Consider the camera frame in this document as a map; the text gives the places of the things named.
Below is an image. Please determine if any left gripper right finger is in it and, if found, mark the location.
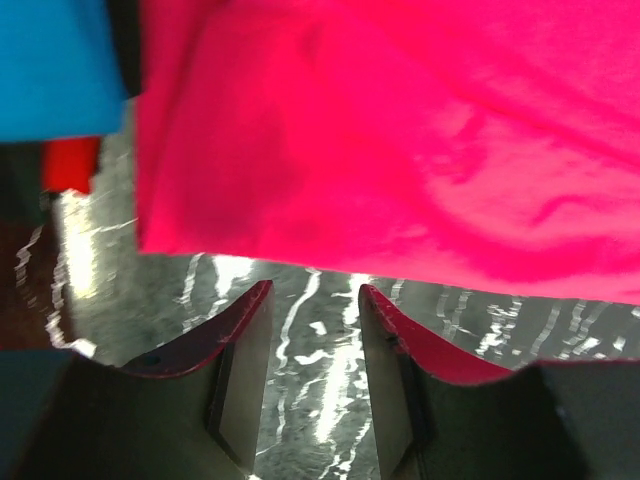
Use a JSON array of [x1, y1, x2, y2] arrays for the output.
[[359, 285, 639, 479]]

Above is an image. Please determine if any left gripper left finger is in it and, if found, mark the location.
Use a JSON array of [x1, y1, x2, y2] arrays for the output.
[[1, 281, 274, 479]]

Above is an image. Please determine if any pink t shirt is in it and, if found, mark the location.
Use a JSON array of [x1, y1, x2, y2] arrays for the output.
[[136, 1, 639, 304]]

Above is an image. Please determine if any blue folded t shirt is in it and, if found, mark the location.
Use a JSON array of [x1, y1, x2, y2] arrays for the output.
[[1, 1, 126, 142]]

